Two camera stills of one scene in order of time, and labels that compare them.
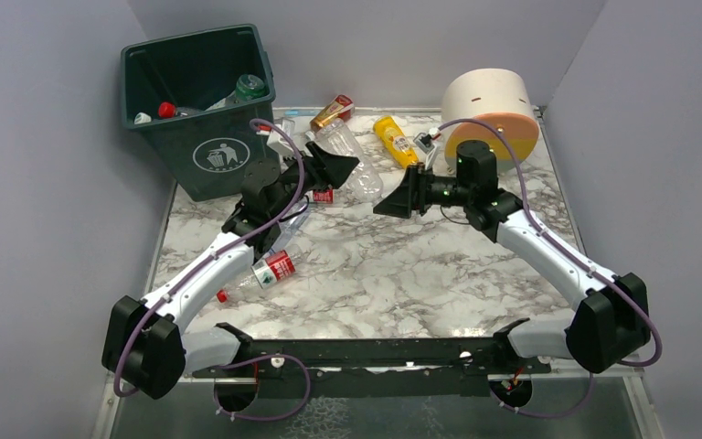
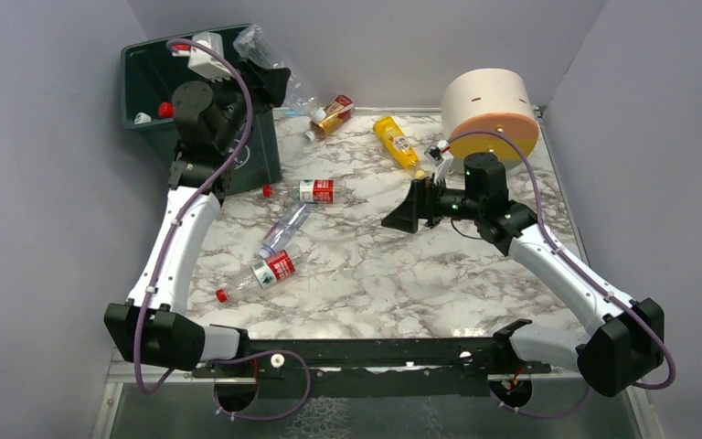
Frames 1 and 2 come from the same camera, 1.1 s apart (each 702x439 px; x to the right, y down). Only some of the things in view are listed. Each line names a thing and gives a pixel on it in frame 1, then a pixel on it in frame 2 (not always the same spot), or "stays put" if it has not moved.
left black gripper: x=313 y=175 to x=268 y=81
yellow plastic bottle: x=387 y=127 stays put
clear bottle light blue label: x=142 y=118 stays put
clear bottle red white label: x=168 y=110 stays put
